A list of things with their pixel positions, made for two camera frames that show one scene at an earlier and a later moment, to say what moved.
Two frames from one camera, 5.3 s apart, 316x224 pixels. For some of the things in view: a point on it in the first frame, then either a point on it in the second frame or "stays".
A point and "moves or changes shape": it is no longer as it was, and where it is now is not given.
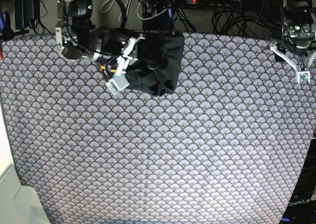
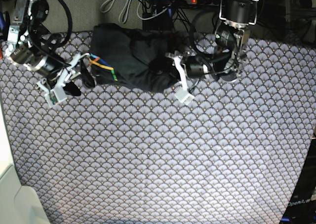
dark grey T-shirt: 160,55 moves or changes shape
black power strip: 214,1 stays
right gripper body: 299,38 → 189,67
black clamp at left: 8,34 stays
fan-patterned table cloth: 228,146 stays
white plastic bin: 19,204 stays
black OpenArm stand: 301,208 stays
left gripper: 111,45 → 59,72
